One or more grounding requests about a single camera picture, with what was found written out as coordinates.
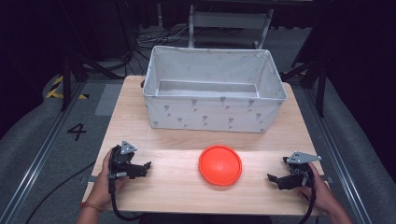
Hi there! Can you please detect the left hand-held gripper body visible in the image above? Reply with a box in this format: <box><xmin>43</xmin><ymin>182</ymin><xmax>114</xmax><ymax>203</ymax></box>
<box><xmin>107</xmin><ymin>140</ymin><xmax>145</xmax><ymax>180</ymax></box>

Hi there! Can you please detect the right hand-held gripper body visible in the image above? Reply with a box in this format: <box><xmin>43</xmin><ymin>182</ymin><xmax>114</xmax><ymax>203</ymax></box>
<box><xmin>277</xmin><ymin>150</ymin><xmax>323</xmax><ymax>190</ymax></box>

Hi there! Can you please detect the orange plastic bowl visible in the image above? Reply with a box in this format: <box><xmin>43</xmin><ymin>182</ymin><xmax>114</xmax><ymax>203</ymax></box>
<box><xmin>198</xmin><ymin>145</ymin><xmax>243</xmax><ymax>187</ymax></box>

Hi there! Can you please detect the grey fabric storage box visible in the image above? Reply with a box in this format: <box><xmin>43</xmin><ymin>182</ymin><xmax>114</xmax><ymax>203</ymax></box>
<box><xmin>142</xmin><ymin>45</ymin><xmax>289</xmax><ymax>133</ymax></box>

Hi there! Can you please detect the person's left hand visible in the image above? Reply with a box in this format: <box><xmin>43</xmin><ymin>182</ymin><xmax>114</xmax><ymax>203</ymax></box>
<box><xmin>85</xmin><ymin>148</ymin><xmax>129</xmax><ymax>210</ymax></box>

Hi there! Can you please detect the person's right hand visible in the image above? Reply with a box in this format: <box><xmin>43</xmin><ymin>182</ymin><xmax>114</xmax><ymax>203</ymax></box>
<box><xmin>297</xmin><ymin>161</ymin><xmax>344</xmax><ymax>213</ymax></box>

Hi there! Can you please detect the black metal stand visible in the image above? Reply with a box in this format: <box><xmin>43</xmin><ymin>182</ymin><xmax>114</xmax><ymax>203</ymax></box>
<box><xmin>281</xmin><ymin>52</ymin><xmax>328</xmax><ymax>119</ymax></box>
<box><xmin>59</xmin><ymin>52</ymin><xmax>122</xmax><ymax>112</ymax></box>

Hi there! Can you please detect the yellow black floor tape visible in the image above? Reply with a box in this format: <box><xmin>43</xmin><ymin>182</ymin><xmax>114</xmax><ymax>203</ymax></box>
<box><xmin>45</xmin><ymin>75</ymin><xmax>90</xmax><ymax>101</ymax></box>

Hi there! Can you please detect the grey metal chair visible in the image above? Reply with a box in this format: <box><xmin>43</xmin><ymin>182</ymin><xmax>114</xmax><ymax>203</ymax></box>
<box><xmin>188</xmin><ymin>4</ymin><xmax>275</xmax><ymax>50</ymax></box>

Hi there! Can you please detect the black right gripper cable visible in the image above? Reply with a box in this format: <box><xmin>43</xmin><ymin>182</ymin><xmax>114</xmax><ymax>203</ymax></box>
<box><xmin>297</xmin><ymin>162</ymin><xmax>318</xmax><ymax>224</ymax></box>

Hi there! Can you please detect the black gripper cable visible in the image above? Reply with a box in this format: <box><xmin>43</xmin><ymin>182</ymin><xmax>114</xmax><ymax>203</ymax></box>
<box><xmin>297</xmin><ymin>162</ymin><xmax>318</xmax><ymax>224</ymax></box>
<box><xmin>107</xmin><ymin>178</ymin><xmax>144</xmax><ymax>222</ymax></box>

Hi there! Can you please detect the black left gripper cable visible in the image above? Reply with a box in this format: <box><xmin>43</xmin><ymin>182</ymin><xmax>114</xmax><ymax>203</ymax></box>
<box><xmin>107</xmin><ymin>178</ymin><xmax>144</xmax><ymax>222</ymax></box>

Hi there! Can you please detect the red wrist bracelet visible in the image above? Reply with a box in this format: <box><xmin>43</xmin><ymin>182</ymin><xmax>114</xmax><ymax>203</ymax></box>
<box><xmin>79</xmin><ymin>201</ymin><xmax>104</xmax><ymax>213</ymax></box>

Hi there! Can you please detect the black floor cable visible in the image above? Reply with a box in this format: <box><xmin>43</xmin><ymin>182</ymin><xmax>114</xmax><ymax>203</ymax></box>
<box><xmin>23</xmin><ymin>160</ymin><xmax>97</xmax><ymax>224</ymax></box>

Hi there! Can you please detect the bundle of floor cables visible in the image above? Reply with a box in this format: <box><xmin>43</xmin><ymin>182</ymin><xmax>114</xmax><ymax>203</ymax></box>
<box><xmin>132</xmin><ymin>23</ymin><xmax>191</xmax><ymax>60</ymax></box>

